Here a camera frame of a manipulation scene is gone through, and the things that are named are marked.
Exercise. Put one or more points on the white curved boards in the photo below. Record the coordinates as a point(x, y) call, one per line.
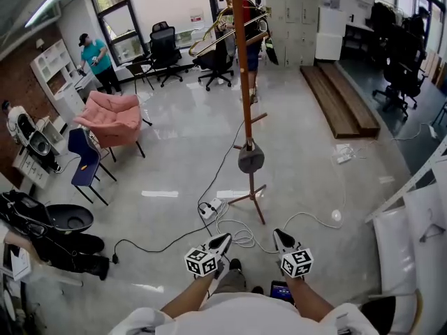
point(398, 250)

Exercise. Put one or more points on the grey chair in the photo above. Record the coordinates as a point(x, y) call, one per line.
point(440, 112)

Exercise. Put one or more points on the black round case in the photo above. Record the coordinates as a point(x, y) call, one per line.
point(271, 49)

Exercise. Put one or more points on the wooden platform steps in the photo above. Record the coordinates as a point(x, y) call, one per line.
point(340, 100)

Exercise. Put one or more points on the small black chair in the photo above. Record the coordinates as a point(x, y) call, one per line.
point(139, 70)

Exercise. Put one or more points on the white round disc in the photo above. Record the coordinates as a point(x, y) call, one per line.
point(336, 215)

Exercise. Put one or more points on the wooden chair brown seat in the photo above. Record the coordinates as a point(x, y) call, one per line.
point(380, 312)

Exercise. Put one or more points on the person's right forearm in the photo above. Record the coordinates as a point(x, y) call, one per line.
point(309, 297)

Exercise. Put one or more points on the person's grey trousers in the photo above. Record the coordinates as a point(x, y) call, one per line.
point(230, 281)

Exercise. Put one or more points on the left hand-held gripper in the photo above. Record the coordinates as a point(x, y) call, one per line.
point(202, 262)

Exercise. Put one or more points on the black phone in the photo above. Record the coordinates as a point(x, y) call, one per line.
point(281, 291)

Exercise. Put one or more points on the person's left forearm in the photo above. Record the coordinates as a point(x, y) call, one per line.
point(188, 297)

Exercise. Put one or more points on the person's black shoe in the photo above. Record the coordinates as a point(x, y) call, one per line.
point(235, 264)
point(257, 290)

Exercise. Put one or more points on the white box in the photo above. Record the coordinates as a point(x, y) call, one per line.
point(17, 264)

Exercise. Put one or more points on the grey cap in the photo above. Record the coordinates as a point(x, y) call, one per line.
point(250, 162)

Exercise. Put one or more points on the grey lockers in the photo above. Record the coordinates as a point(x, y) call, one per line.
point(293, 19)

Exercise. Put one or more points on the leaning wooden boards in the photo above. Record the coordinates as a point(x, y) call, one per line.
point(434, 68)

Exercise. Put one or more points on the large white power strip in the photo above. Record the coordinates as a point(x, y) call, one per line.
point(210, 208)

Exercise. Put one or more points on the white water dispenser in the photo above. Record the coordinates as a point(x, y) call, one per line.
point(196, 17)

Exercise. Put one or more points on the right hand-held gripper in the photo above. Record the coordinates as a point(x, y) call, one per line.
point(297, 262)

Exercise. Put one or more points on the small white power strip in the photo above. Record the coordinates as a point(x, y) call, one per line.
point(344, 159)
point(433, 132)

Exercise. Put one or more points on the pink armchair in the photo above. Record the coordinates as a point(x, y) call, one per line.
point(111, 119)

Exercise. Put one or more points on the blue chair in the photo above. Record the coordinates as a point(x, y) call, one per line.
point(85, 159)

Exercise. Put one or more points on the white drawer cabinet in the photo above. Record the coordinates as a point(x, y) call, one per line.
point(31, 169)

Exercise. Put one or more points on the person's white shirt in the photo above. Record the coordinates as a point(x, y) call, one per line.
point(244, 316)

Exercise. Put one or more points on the white cubby shelf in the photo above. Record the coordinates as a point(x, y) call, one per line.
point(52, 72)

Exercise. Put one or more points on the clothes rack with dark clothes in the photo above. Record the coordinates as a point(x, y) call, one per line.
point(387, 23)

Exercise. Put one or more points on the gold clothes hanger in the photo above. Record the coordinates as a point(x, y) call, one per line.
point(209, 37)

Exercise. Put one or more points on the long ceiling light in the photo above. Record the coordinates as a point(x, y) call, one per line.
point(47, 3)

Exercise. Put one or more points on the black office chair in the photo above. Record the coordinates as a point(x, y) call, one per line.
point(164, 47)
point(401, 75)
point(214, 61)

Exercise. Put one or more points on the brown wooden coat rack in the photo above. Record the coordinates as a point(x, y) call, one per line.
point(239, 47)

